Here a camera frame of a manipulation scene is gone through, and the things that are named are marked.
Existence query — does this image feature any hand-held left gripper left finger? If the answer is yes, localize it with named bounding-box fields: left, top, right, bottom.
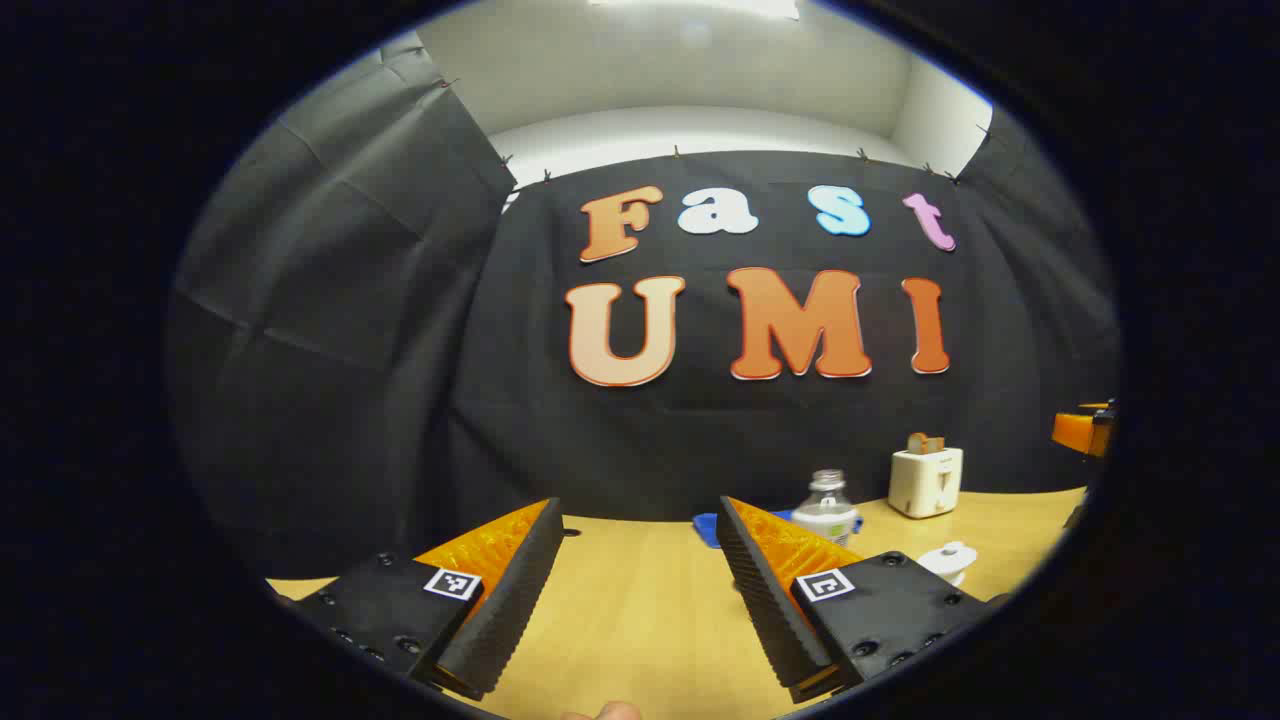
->
left=290, top=497, right=566, bottom=701

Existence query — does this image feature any black backdrop cloth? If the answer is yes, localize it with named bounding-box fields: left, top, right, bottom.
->
left=165, top=50, right=1121, bottom=581

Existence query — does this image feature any cream white toaster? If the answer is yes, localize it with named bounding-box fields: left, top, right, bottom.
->
left=888, top=447, right=965, bottom=519

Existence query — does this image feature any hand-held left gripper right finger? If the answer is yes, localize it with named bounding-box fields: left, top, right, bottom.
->
left=715, top=495, right=1011, bottom=704

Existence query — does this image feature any blue folded towel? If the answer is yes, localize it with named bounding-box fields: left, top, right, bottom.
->
left=692, top=510, right=801, bottom=549

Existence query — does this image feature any clear water bottle white label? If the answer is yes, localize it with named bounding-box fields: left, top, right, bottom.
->
left=790, top=469, right=861, bottom=548

